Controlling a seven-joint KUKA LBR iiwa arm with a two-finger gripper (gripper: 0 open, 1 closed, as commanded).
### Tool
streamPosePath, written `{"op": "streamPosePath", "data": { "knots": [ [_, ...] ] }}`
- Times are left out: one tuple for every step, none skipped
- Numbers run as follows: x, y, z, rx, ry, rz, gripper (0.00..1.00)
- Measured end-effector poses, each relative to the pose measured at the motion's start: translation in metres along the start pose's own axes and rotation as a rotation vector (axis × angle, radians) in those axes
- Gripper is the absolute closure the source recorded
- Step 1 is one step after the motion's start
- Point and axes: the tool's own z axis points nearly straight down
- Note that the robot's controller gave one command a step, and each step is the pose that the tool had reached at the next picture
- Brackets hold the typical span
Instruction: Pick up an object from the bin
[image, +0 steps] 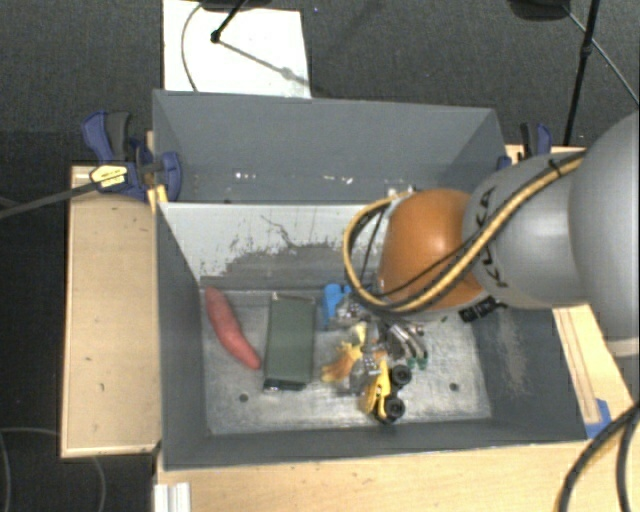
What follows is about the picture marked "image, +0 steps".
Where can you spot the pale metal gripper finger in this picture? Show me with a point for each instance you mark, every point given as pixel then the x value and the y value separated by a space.
pixel 374 341
pixel 364 375

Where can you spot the orange toy animal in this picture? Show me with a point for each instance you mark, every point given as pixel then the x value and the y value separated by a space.
pixel 342 362

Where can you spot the yellow toy car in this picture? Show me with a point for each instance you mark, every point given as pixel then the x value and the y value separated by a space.
pixel 382 402

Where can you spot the blue plastic toy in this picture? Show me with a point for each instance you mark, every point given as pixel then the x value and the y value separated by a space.
pixel 331 300

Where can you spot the dark green flat block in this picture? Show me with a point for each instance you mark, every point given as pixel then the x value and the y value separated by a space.
pixel 290 340

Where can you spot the pink sweet potato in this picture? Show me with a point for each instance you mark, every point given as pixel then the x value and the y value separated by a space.
pixel 230 330

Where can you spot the grey metal bin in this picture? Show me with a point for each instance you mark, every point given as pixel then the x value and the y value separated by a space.
pixel 300 150

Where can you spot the pale wood board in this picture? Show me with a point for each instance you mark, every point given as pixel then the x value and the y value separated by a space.
pixel 112 325

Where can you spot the black cylinder on white bracket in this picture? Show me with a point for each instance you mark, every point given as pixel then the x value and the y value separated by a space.
pixel 476 311

